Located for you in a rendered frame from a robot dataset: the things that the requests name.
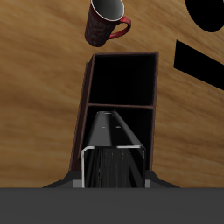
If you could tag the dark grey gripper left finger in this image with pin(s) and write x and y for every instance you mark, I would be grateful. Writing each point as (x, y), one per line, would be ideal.
(68, 180)

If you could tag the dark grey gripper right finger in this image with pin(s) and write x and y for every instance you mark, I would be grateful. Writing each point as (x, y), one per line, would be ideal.
(154, 180)

